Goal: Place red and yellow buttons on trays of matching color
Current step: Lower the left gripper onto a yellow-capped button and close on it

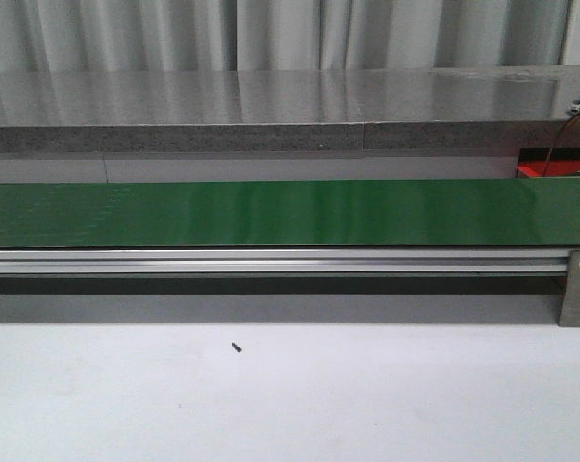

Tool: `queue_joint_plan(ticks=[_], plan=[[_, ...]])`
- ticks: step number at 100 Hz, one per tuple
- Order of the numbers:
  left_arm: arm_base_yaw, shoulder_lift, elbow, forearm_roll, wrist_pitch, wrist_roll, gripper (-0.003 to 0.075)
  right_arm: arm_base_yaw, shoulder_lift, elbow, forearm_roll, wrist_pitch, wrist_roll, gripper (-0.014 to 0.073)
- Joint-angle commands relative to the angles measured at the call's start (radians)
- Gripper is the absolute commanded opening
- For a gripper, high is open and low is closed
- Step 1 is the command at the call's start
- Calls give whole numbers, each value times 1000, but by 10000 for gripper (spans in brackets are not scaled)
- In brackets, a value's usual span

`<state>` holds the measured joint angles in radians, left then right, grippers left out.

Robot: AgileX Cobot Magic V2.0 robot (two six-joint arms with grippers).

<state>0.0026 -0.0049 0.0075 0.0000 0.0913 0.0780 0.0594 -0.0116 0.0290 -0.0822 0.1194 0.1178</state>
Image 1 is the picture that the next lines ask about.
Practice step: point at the grey stone shelf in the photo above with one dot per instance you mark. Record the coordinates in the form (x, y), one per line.
(209, 111)

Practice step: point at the green conveyor belt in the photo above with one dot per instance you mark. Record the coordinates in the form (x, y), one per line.
(464, 212)

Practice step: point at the red plastic bin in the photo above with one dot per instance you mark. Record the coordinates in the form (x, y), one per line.
(536, 162)

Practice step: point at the grey pleated curtain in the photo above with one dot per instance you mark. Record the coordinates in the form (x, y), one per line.
(57, 36)

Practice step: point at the aluminium conveyor frame rail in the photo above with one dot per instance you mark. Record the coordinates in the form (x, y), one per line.
(336, 260)

